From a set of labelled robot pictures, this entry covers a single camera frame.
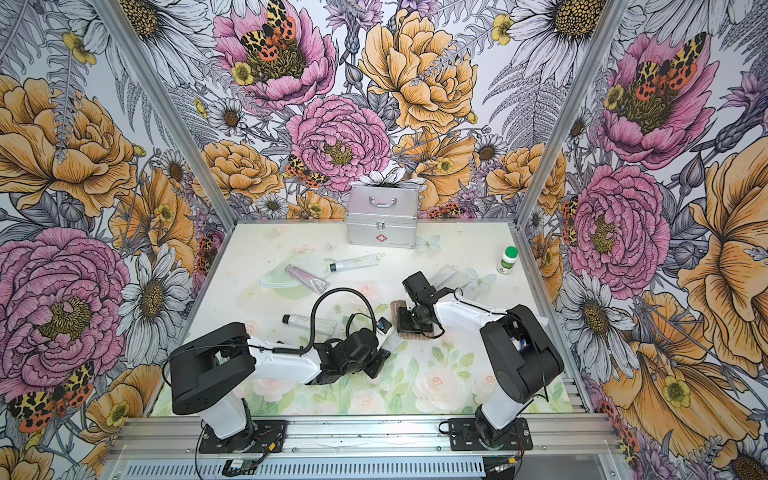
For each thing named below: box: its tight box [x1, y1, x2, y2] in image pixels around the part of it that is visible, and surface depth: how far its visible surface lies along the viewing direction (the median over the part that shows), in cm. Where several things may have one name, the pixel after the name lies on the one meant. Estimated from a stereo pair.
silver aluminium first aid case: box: [346, 185, 420, 249], surface depth 113 cm
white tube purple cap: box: [430, 264, 473, 289], surface depth 107 cm
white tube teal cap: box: [329, 253, 379, 273], surface depth 110 cm
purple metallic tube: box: [284, 264, 331, 295], surface depth 107 cm
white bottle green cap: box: [496, 245, 519, 275], surface depth 104 cm
